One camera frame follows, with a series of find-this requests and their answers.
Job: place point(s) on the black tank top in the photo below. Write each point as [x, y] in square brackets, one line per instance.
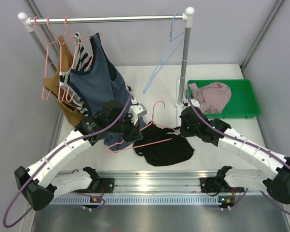
[163, 146]

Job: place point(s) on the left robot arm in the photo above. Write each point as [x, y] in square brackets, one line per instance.
[41, 182]

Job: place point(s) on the pink hanger with striped top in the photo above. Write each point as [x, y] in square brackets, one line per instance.
[52, 85]

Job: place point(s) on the blue tank top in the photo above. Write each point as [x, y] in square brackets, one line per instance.
[103, 91]

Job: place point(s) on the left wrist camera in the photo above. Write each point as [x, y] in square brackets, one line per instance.
[136, 111]

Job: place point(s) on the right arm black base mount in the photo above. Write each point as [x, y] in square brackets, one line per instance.
[212, 183]

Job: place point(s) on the aluminium mounting rail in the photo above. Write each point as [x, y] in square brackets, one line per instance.
[146, 182]

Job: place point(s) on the pink crumpled garment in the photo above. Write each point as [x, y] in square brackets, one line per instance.
[212, 98]

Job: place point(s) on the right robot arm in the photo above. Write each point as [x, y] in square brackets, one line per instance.
[271, 171]

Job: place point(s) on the silver clothes rack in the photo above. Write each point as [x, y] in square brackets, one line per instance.
[187, 17]

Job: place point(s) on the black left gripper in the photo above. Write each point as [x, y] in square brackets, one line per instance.
[132, 130]

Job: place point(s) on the perforated cable duct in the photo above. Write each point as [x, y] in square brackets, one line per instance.
[143, 200]

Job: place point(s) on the striped tank top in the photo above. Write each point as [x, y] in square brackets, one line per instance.
[81, 61]

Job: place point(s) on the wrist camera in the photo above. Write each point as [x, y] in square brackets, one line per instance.
[190, 102]
[136, 111]

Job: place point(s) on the pink hanger with blue top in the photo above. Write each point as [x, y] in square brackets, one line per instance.
[72, 72]

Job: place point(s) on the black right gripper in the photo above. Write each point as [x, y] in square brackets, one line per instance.
[183, 132]

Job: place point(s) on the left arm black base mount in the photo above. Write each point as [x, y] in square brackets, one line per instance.
[99, 184]

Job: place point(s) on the green plastic tray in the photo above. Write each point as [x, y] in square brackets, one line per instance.
[243, 102]

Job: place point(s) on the pink hanger with brown top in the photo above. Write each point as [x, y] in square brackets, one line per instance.
[48, 61]

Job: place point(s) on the light blue wire hanger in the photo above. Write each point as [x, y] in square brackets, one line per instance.
[166, 54]

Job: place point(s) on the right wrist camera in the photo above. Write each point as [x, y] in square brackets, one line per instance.
[190, 102]

